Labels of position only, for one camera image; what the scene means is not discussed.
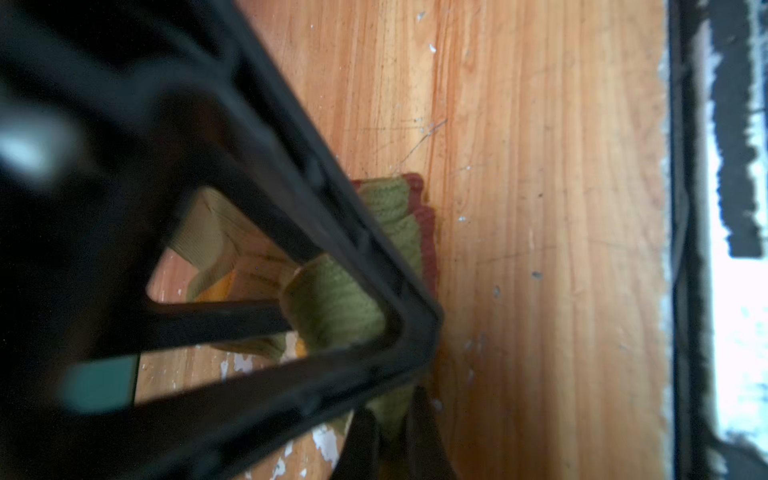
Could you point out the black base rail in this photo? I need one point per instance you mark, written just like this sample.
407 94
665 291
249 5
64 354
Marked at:
718 144

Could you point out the green striped sock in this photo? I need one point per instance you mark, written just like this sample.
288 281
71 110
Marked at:
321 301

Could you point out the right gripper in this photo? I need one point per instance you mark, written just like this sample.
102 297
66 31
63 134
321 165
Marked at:
85 205

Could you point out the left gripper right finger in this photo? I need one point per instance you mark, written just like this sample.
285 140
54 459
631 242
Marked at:
425 454

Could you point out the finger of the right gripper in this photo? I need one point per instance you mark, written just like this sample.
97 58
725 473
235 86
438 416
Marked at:
227 119

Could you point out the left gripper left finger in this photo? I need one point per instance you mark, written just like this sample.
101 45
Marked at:
359 459

